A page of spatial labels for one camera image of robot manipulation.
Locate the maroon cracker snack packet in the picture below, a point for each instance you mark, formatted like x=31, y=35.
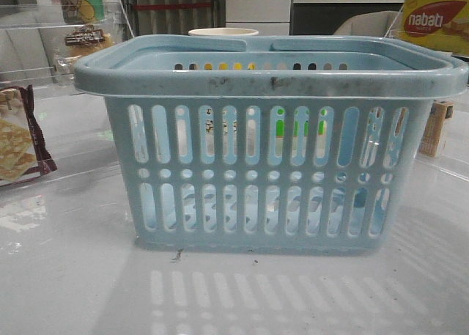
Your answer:
x=24, y=155

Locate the light blue plastic basket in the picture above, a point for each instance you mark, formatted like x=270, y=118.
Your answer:
x=190, y=117

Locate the clear acrylic display shelf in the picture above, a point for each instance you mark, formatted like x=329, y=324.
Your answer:
x=51, y=121

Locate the tissue pack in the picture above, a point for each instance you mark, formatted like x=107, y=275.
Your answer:
x=309, y=138

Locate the white refrigerator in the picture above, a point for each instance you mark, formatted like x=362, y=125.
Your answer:
x=268, y=17

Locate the green cartoon label bottle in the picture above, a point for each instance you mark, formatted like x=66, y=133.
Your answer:
x=82, y=11

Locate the dark kitchen counter cabinet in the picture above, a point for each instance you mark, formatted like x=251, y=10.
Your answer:
x=310, y=17

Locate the yellow nabati wafer box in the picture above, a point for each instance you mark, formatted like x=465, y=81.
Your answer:
x=440, y=25

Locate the grey armchair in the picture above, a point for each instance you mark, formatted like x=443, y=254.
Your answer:
x=374, y=24

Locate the small beige carton box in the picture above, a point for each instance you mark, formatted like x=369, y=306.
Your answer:
x=434, y=138

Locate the bread bun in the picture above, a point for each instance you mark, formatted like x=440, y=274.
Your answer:
x=80, y=42

